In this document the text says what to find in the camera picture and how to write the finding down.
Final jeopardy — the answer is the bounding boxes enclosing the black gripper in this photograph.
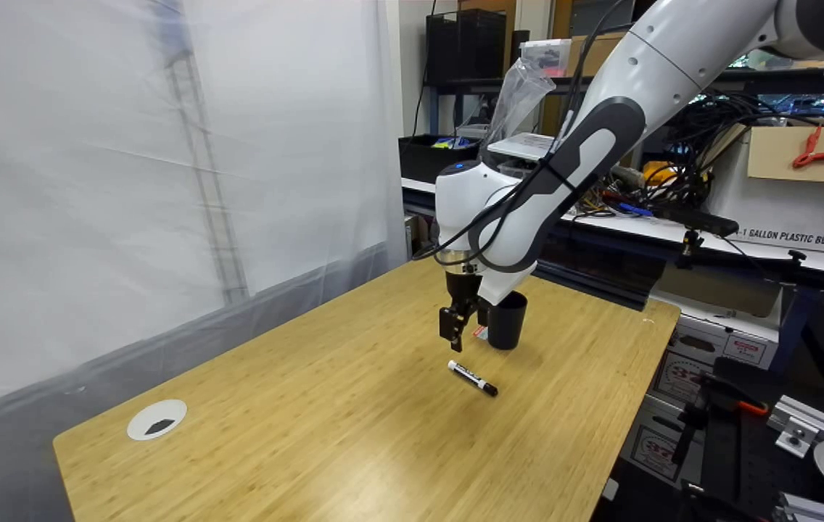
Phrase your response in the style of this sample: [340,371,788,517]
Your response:
[434,269,484,354]

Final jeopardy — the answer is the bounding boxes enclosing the black breadboard cart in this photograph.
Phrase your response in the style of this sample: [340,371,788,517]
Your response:
[613,371,820,522]

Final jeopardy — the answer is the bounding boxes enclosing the black marker with white label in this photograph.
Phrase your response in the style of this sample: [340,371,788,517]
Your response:
[443,356,501,401]

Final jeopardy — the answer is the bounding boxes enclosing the white flat tray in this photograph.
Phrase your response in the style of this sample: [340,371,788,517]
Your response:
[484,132,558,166]

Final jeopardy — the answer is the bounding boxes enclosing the metal truss behind curtain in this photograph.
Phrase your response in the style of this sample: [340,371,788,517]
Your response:
[149,0,253,307]

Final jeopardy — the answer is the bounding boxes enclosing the clear plastic bag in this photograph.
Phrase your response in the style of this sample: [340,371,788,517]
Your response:
[471,39,575,166]

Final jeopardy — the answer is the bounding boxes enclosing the black plastic cup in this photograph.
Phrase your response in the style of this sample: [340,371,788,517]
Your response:
[482,287,530,354]

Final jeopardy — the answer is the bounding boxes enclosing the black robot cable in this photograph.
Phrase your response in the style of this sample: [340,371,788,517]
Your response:
[423,0,632,275]

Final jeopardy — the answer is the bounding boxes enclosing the white workbench shelf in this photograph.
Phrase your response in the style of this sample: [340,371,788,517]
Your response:
[397,175,824,281]

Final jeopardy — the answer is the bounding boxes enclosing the red handled tool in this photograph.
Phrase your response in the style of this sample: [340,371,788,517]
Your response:
[735,397,774,422]

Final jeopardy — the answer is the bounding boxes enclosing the brown cardboard carton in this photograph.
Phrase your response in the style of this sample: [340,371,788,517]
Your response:
[563,33,630,79]

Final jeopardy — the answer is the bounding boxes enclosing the aluminium angle bracket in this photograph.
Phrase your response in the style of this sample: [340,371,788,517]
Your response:
[772,394,824,461]

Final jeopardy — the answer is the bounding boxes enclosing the white round table grommet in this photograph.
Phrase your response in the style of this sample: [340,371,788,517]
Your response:
[124,397,189,445]

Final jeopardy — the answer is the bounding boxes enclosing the black storage bin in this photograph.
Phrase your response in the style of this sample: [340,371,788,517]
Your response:
[397,135,482,190]

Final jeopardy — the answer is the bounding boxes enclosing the red handled pliers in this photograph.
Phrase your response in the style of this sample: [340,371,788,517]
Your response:
[788,129,824,175]

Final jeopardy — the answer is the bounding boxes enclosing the black speaker box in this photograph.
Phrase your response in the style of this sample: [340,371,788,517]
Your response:
[423,8,511,97]

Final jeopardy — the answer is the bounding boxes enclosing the white printed cardboard box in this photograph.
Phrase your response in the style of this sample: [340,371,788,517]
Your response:
[706,171,824,258]

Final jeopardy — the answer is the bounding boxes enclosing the white translucent curtain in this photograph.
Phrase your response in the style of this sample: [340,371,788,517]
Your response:
[0,0,411,522]

